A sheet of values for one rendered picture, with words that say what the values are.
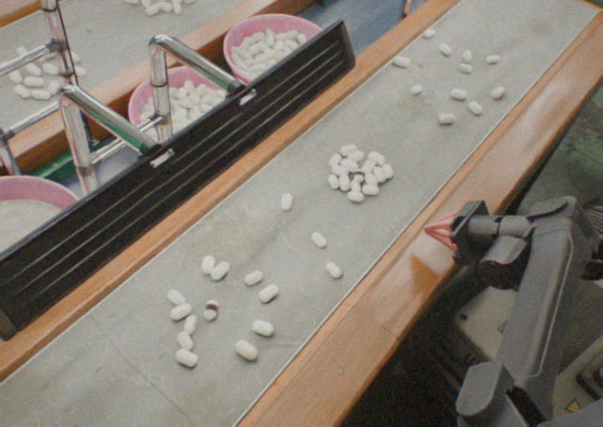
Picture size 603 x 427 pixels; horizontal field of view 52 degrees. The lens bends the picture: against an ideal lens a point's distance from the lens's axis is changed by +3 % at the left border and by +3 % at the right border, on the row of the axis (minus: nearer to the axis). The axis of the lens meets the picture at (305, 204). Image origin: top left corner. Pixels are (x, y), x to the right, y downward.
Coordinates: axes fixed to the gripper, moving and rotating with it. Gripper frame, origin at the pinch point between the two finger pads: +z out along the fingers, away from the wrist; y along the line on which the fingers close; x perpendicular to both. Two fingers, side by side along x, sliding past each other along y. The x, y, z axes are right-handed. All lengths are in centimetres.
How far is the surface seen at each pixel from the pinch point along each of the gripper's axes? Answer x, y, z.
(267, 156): -18.9, 2.4, 30.0
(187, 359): -6.0, 42.7, 17.1
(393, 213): 0.0, -5.0, 11.4
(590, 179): 74, -133, 35
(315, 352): 2.8, 29.1, 5.7
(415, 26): -21, -57, 30
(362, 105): -14.8, -26.3, 27.9
